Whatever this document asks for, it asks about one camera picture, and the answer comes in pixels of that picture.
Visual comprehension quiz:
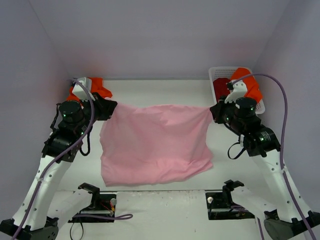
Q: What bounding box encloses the pink t shirt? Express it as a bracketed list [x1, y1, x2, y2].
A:
[100, 103, 213, 187]

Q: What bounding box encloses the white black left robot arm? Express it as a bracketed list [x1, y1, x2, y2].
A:
[0, 92, 118, 240]

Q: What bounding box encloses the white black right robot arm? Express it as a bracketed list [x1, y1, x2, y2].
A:
[210, 96, 320, 240]

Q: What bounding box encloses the orange t shirt on table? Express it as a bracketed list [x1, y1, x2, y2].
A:
[66, 77, 113, 102]

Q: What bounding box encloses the dark red t shirt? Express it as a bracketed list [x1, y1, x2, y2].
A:
[213, 77, 230, 101]

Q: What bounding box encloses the orange t shirt in basket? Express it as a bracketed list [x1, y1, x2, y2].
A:
[230, 67, 263, 103]

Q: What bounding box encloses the white plastic basket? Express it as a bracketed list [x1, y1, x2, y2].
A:
[208, 66, 266, 115]

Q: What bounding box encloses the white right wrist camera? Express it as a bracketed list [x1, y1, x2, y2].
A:
[224, 80, 248, 104]

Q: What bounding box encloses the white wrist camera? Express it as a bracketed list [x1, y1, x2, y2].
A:
[71, 77, 93, 101]
[224, 80, 248, 104]

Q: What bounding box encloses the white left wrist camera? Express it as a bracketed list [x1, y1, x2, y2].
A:
[71, 77, 93, 101]

